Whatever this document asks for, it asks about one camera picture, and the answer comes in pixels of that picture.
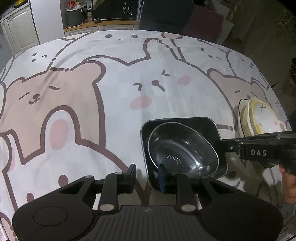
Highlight yellow-rimmed lemon bowl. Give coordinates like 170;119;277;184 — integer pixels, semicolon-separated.
249;100;281;134

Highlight cream two-handled ceramic bowl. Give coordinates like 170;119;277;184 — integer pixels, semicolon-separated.
238;98;287;137

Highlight round stainless steel bowl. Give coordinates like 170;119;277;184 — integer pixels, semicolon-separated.
147;122;219;179

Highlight rectangular steel container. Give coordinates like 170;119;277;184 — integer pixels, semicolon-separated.
140;117;228;191

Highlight person right hand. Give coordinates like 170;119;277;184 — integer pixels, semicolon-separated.
279;165;296;203

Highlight cartoon bear tablecloth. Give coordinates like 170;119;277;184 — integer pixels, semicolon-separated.
1;30;288;240

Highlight maroon chair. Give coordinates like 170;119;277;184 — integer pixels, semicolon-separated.
182;6;224;43

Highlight wooden low drawer unit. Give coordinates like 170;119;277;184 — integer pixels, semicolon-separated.
64;20;139;36

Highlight dark blue chair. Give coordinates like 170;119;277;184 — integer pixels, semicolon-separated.
139;0;195;34

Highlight grey trash bin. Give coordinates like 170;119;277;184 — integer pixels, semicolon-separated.
66;8;84;27

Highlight black have a nice day cabinet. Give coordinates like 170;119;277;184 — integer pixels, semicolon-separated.
92;0;138;21

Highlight white kitchen cabinets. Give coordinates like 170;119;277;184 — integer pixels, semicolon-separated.
1;3;40;54

